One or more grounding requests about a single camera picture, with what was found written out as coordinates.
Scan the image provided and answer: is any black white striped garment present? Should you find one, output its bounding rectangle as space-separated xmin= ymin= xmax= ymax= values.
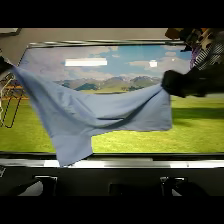
xmin=192 ymin=31 xmax=224 ymax=72

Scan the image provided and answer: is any silver frame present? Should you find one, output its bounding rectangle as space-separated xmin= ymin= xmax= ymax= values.
xmin=0 ymin=155 xmax=224 ymax=197

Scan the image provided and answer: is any heap of clothes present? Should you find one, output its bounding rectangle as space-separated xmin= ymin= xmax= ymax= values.
xmin=164 ymin=27 xmax=224 ymax=54

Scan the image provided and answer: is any light blue shirt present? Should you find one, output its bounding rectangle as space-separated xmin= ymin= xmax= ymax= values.
xmin=9 ymin=64 xmax=174 ymax=168

